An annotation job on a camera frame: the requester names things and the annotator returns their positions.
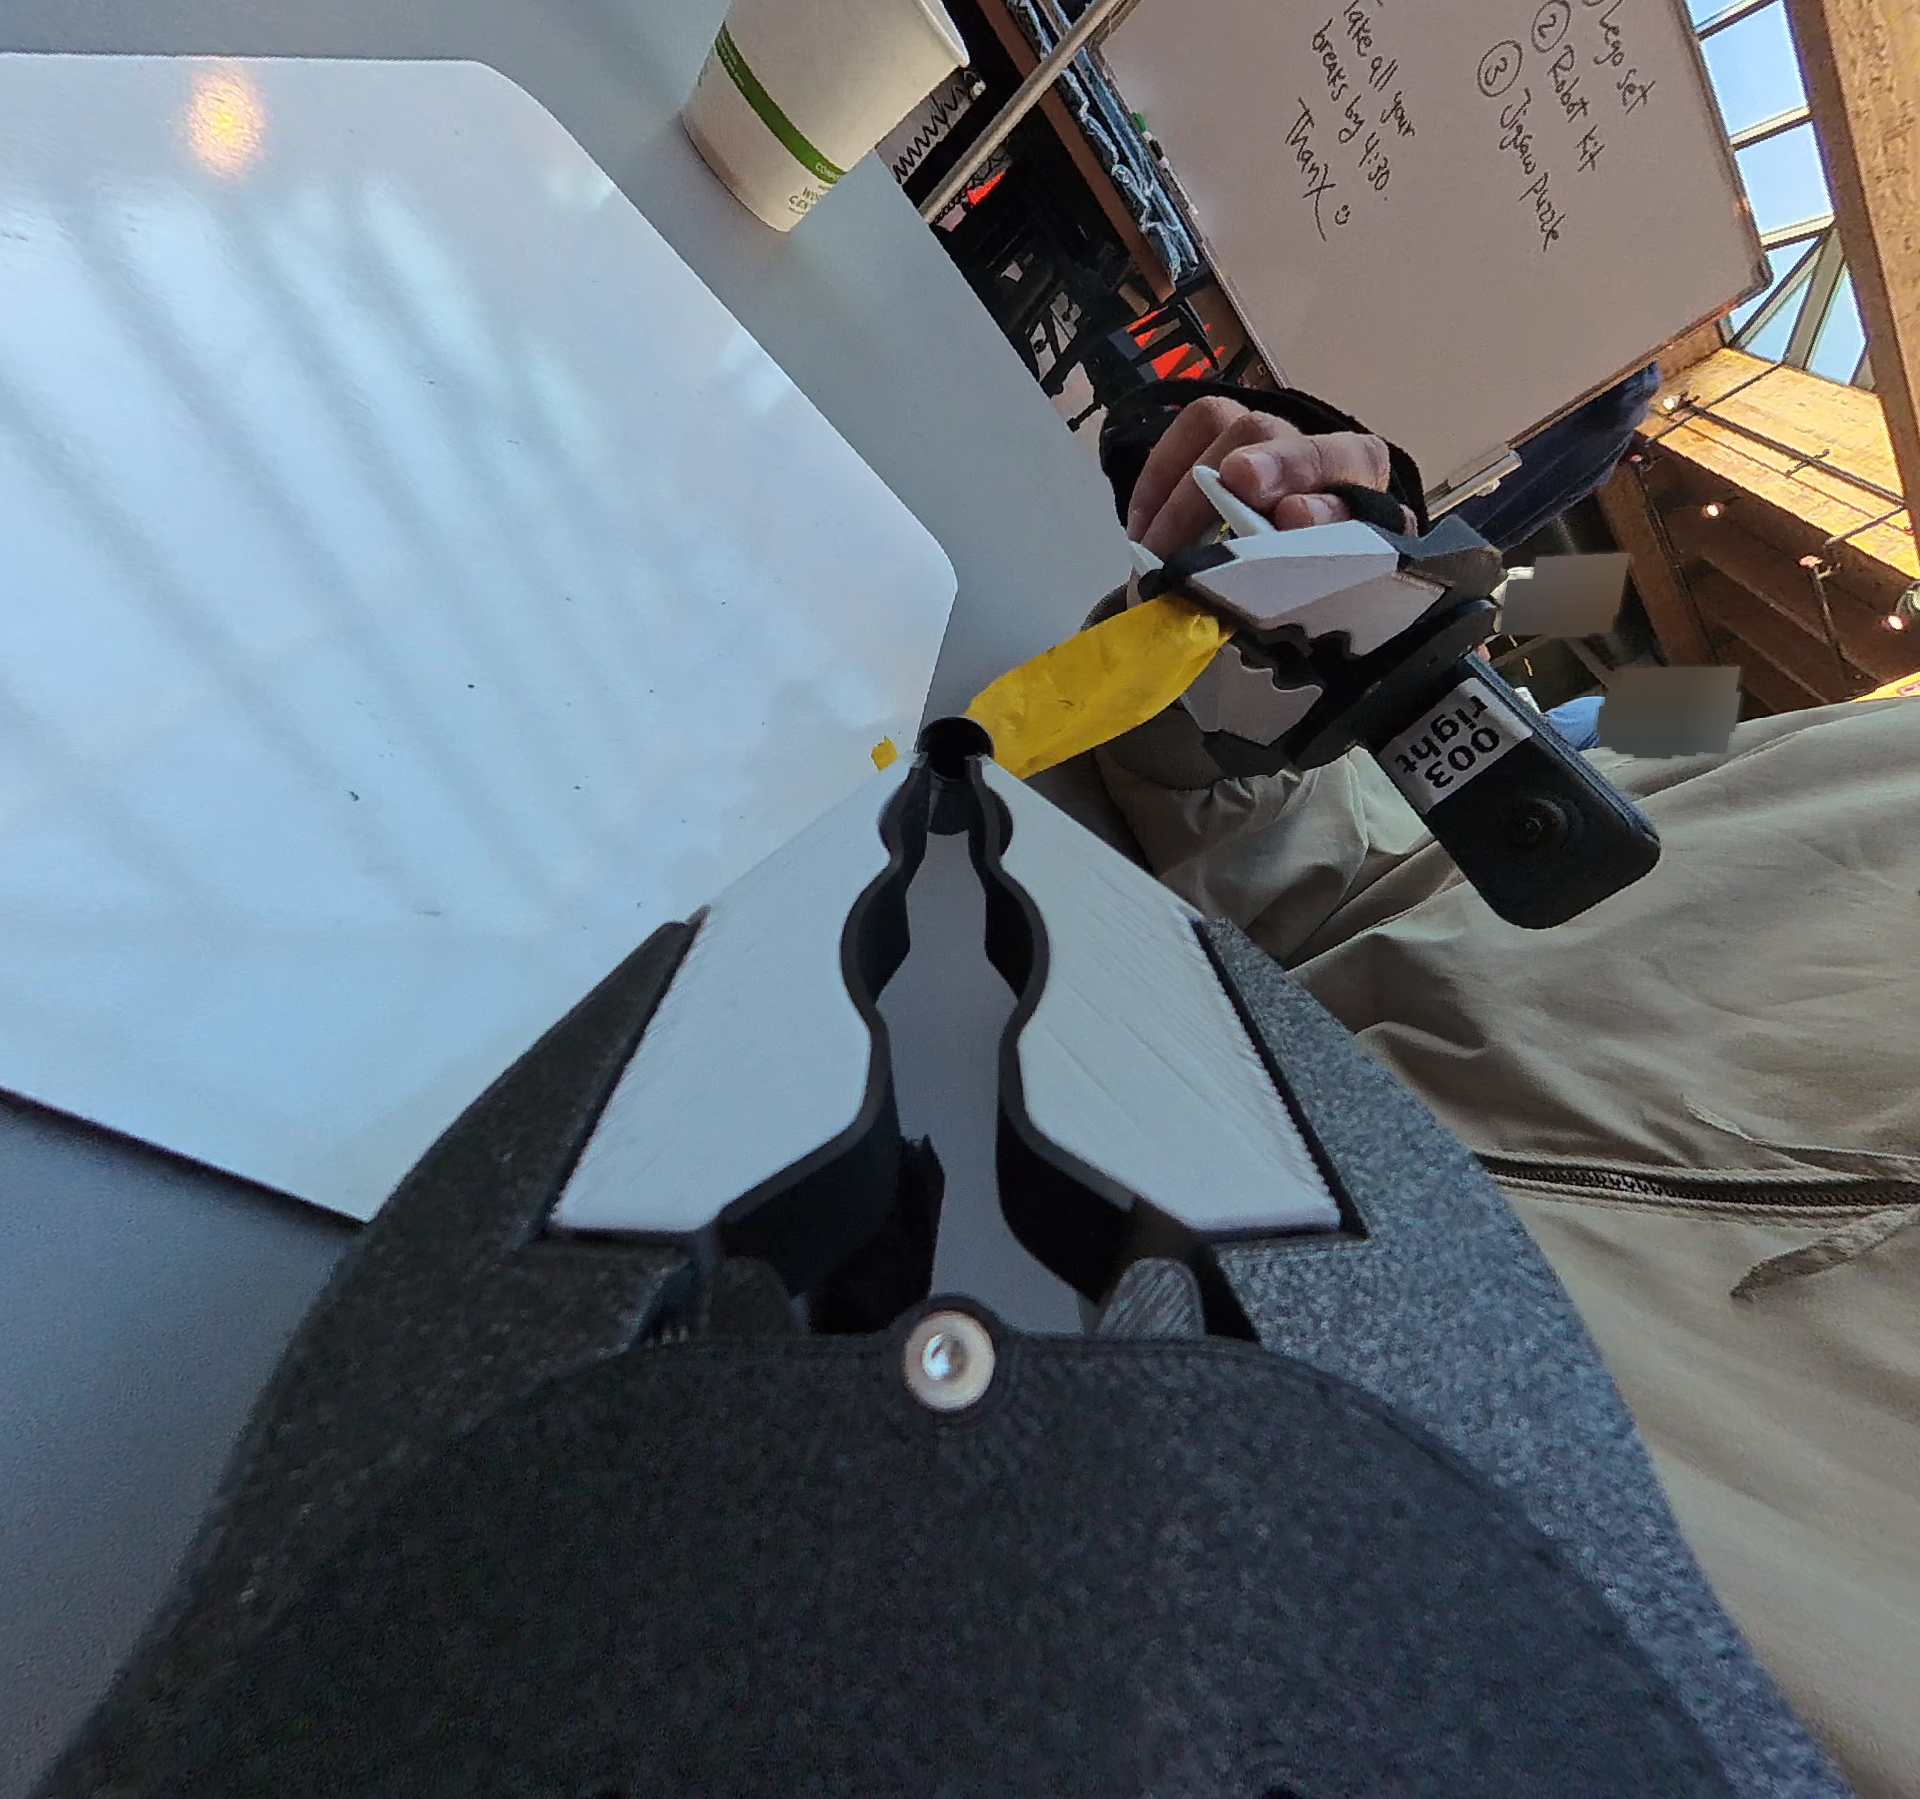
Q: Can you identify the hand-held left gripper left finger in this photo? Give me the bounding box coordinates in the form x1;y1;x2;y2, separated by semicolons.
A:
548;765;915;1257

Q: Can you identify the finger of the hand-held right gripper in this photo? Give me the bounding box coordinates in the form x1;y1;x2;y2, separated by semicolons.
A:
1125;468;1414;629
1179;629;1331;753

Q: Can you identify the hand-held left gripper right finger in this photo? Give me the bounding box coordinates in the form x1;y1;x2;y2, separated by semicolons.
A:
971;759;1344;1306

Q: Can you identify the yellow tape strip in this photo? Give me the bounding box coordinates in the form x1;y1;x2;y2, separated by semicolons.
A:
874;598;1224;783

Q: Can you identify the small white dry-erase board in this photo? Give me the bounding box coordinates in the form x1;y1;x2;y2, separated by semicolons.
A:
0;51;963;1224

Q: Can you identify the person's right hand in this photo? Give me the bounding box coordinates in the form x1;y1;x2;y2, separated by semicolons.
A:
1125;403;1392;556

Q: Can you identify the large whiteboard on stand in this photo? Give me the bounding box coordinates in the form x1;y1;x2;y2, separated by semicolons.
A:
919;0;1775;524

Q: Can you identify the beige jacket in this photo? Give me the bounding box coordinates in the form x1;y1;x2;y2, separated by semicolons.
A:
1289;698;1920;1799

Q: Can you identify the white paper cup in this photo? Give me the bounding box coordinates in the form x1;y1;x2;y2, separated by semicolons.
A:
682;0;974;232

